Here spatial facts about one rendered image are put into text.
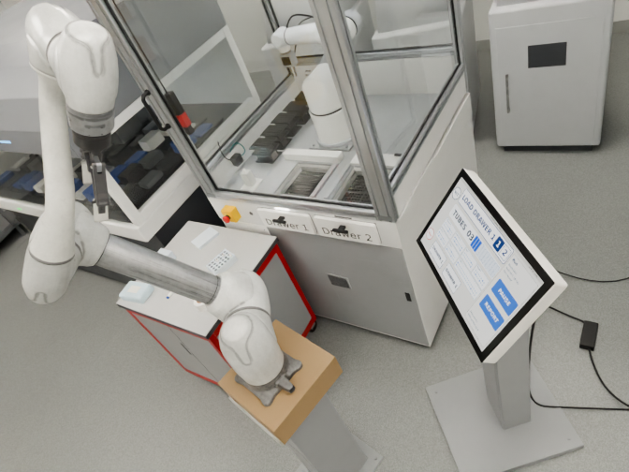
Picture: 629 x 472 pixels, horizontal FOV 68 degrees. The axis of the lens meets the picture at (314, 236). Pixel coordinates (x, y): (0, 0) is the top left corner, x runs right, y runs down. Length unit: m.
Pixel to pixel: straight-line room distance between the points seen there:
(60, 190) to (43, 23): 0.34
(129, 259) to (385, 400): 1.48
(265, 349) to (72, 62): 0.93
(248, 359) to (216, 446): 1.27
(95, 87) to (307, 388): 1.06
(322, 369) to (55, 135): 1.02
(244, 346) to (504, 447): 1.27
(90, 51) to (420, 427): 2.00
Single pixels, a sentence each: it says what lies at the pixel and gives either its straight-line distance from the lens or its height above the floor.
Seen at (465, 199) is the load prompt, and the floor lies 1.16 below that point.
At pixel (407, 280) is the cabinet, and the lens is 2.07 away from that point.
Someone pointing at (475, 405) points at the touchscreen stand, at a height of 0.04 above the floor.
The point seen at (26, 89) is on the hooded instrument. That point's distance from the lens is 2.49.
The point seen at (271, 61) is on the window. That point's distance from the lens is 1.62.
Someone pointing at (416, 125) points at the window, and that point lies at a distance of 1.94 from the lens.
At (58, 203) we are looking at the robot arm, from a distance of 1.21.
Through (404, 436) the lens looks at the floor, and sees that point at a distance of 2.38.
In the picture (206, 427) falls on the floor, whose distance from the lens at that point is 2.78.
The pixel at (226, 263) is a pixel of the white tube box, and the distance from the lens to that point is 2.21.
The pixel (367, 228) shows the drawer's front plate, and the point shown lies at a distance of 1.87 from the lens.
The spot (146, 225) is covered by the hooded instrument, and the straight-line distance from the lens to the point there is 2.61.
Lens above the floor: 2.17
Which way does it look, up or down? 41 degrees down
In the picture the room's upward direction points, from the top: 24 degrees counter-clockwise
